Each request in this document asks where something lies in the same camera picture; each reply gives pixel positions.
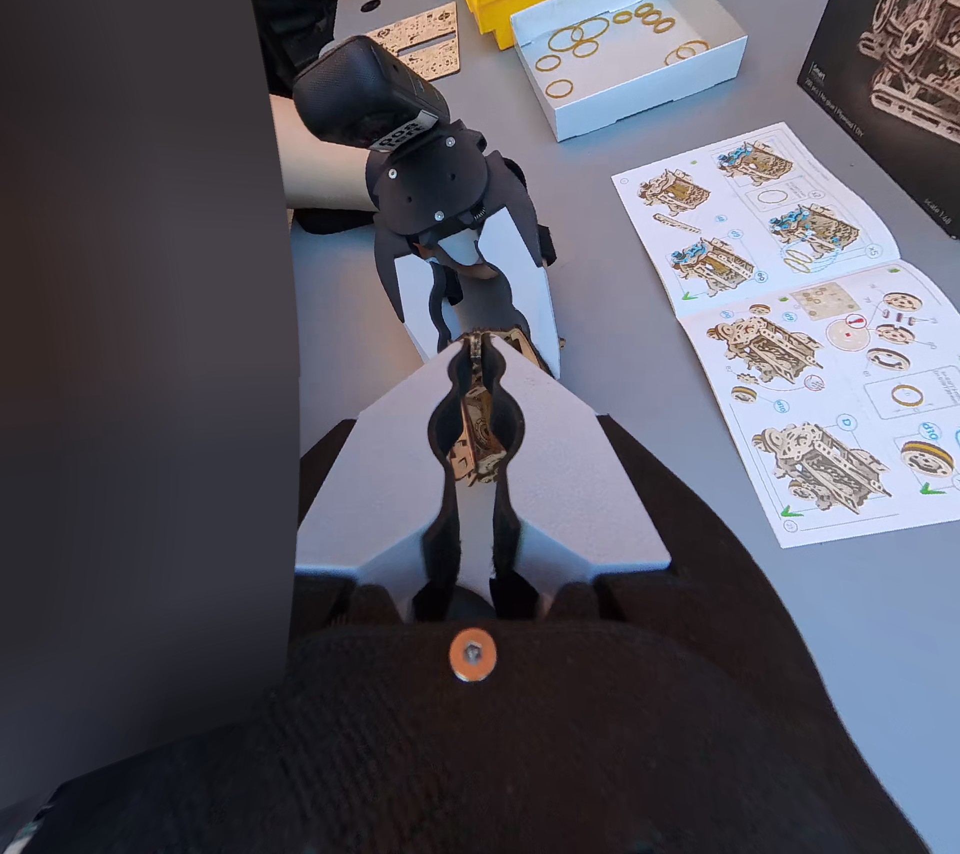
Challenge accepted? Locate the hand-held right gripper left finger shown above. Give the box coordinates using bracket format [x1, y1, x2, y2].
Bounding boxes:
[296, 336, 481, 621]

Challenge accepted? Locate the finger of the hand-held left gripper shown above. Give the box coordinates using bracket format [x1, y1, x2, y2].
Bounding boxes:
[393, 256, 466, 362]
[478, 209, 563, 379]

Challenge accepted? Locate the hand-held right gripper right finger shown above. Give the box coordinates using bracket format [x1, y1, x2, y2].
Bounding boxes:
[484, 335, 671, 620]

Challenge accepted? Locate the wooden mechanical model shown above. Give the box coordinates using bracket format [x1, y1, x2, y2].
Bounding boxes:
[446, 325, 546, 488]

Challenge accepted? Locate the person's left forearm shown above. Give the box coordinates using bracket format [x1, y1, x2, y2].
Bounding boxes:
[270, 94, 376, 212]

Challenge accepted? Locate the laser-cut wooden parts sheet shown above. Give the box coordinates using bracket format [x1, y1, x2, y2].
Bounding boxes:
[366, 1, 461, 83]

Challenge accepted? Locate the black model packaging box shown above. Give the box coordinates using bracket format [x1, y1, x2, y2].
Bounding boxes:
[795, 0, 960, 241]

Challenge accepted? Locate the group of yellow rubber bands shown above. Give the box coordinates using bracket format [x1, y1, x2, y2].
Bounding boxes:
[533, 2, 712, 102]

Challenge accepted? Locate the white cardboard box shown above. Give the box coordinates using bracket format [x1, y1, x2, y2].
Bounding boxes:
[510, 0, 750, 143]

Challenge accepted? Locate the illustrated instruction booklet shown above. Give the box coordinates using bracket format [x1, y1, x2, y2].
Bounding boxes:
[610, 122, 960, 550]

